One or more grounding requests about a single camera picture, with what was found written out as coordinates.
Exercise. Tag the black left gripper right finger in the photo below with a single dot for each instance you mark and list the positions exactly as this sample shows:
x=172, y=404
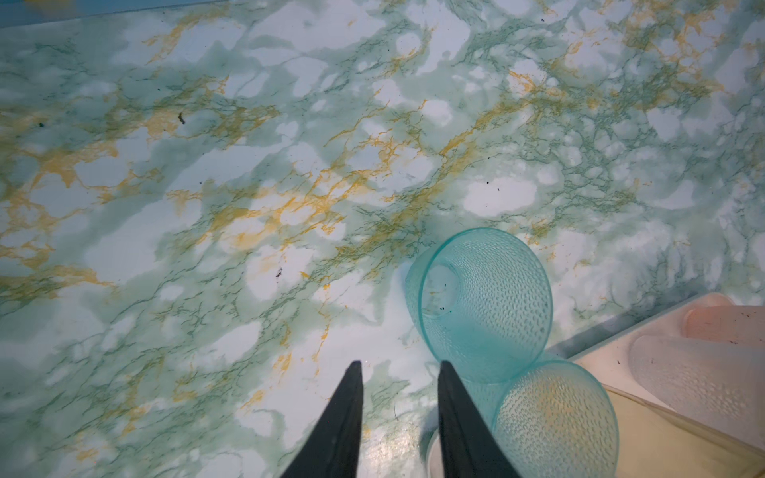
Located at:
x=468, y=448

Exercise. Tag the short clear dimpled cup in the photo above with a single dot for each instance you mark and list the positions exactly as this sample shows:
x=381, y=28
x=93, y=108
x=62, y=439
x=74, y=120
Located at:
x=719, y=385

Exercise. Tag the pink rectangular tray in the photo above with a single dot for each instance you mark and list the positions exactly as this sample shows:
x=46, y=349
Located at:
x=609, y=361

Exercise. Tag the teal dimpled tall cup front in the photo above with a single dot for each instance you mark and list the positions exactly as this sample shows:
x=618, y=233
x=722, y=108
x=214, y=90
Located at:
x=554, y=419

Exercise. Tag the yellow tall glass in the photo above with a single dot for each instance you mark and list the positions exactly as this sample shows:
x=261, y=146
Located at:
x=657, y=442

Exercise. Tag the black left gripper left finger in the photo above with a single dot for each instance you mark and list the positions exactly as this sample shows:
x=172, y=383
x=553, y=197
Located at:
x=333, y=447

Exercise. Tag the teal dimpled tall cup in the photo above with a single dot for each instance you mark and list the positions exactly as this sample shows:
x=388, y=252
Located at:
x=481, y=301
x=554, y=419

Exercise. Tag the short pink dimpled cup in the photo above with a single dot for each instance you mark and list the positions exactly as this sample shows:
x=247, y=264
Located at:
x=735, y=325

